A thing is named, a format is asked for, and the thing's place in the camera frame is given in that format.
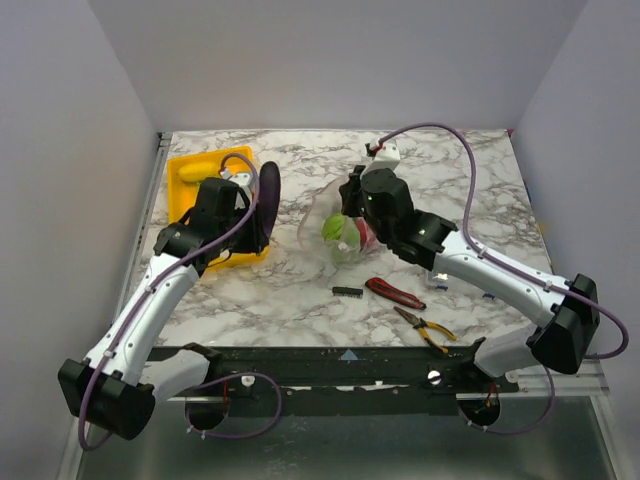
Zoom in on purple eggplant toy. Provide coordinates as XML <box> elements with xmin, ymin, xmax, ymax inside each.
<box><xmin>258</xmin><ymin>161</ymin><xmax>281</xmax><ymax>238</ymax></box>

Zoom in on red apple toy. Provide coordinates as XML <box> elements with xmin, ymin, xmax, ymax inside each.
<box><xmin>355</xmin><ymin>218</ymin><xmax>378</xmax><ymax>250</ymax></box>

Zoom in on green cabbage toy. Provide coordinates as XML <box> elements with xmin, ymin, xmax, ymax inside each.
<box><xmin>321</xmin><ymin>213</ymin><xmax>346</xmax><ymax>241</ymax></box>

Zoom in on clear zip top bag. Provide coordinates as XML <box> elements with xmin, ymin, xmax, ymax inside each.
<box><xmin>297</xmin><ymin>176</ymin><xmax>381</xmax><ymax>267</ymax></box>

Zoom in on green grapes bunch toy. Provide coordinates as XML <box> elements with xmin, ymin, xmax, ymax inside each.
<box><xmin>330</xmin><ymin>223</ymin><xmax>361</xmax><ymax>265</ymax></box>

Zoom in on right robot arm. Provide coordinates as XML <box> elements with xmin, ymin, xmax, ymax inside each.
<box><xmin>339</xmin><ymin>165</ymin><xmax>600</xmax><ymax>392</ymax></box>

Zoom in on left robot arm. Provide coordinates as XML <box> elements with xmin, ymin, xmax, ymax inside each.
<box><xmin>57</xmin><ymin>169</ymin><xmax>281</xmax><ymax>450</ymax></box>

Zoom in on yellow lemon toy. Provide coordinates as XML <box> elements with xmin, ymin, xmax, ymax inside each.
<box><xmin>178</xmin><ymin>162</ymin><xmax>220</xmax><ymax>184</ymax></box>

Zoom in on yellow plastic tray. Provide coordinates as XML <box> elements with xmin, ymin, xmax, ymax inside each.
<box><xmin>167</xmin><ymin>146</ymin><xmax>269</xmax><ymax>271</ymax></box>

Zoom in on red black utility knife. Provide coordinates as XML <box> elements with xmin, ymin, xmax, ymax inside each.
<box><xmin>365</xmin><ymin>277</ymin><xmax>427</xmax><ymax>310</ymax></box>

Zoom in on clear small plastic box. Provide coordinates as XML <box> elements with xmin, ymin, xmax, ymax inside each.
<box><xmin>426</xmin><ymin>272</ymin><xmax>449</xmax><ymax>291</ymax></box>

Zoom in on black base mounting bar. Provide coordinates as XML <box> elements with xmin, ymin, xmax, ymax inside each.
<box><xmin>133</xmin><ymin>344</ymin><xmax>548</xmax><ymax>420</ymax></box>

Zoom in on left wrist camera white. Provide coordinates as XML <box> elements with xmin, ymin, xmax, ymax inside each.
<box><xmin>220</xmin><ymin>168</ymin><xmax>256</xmax><ymax>210</ymax></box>

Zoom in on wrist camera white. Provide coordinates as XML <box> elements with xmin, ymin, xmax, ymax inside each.
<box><xmin>220</xmin><ymin>168</ymin><xmax>256</xmax><ymax>210</ymax></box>
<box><xmin>364</xmin><ymin>141</ymin><xmax>401</xmax><ymax>173</ymax></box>

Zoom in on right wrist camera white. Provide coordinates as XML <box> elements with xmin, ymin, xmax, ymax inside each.
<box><xmin>364</xmin><ymin>141</ymin><xmax>401</xmax><ymax>173</ymax></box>

